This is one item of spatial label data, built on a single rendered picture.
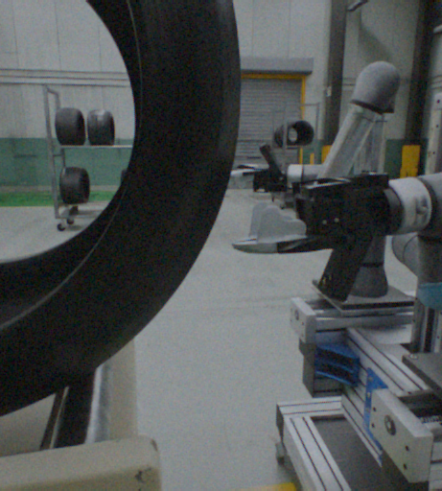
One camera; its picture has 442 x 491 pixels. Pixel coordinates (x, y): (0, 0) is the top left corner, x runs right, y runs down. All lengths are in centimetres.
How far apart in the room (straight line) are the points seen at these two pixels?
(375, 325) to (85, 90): 1094
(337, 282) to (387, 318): 75
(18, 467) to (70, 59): 1171
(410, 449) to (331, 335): 50
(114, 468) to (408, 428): 61
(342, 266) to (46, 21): 1183
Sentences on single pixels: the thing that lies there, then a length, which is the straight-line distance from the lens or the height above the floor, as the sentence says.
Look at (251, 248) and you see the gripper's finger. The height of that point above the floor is 101.
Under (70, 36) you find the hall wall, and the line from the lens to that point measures 1201.
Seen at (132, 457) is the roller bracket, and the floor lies 95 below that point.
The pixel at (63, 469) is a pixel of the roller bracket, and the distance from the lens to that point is 29.
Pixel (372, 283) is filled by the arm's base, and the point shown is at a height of 76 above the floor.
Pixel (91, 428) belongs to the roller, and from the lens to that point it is 36.
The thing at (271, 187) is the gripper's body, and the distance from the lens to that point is 138.
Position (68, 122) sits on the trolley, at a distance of 589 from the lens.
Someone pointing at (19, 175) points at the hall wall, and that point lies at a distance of 1201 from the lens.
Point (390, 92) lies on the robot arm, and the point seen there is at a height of 128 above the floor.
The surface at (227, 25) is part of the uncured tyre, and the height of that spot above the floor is 122.
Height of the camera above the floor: 113
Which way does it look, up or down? 13 degrees down
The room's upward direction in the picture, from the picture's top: straight up
